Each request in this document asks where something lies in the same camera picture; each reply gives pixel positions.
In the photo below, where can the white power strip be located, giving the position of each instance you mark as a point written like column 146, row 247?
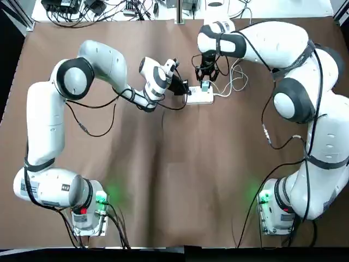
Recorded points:
column 200, row 97

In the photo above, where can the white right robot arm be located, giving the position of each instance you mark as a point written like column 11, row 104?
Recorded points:
column 272, row 43

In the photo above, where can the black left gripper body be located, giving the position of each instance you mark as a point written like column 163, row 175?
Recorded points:
column 175, row 86

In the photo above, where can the black docking box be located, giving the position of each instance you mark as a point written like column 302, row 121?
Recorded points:
column 58, row 6

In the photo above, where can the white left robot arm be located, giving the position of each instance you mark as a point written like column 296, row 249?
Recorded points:
column 46, row 122

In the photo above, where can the small black power adapter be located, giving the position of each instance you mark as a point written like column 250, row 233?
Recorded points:
column 95, row 6

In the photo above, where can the pale phone charger plug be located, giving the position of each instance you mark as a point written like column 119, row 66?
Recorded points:
column 205, row 86

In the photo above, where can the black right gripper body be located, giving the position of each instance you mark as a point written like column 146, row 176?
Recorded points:
column 208, row 60

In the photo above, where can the aluminium table frame rail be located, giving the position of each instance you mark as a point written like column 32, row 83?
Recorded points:
column 30, row 23
column 342, row 12

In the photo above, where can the aluminium post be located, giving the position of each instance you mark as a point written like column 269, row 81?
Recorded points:
column 180, row 12

